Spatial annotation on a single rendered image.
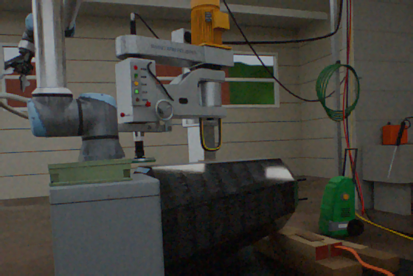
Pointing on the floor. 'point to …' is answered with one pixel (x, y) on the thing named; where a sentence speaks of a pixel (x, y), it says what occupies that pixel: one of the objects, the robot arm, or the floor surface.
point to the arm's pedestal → (108, 228)
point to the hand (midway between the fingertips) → (10, 86)
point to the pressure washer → (340, 205)
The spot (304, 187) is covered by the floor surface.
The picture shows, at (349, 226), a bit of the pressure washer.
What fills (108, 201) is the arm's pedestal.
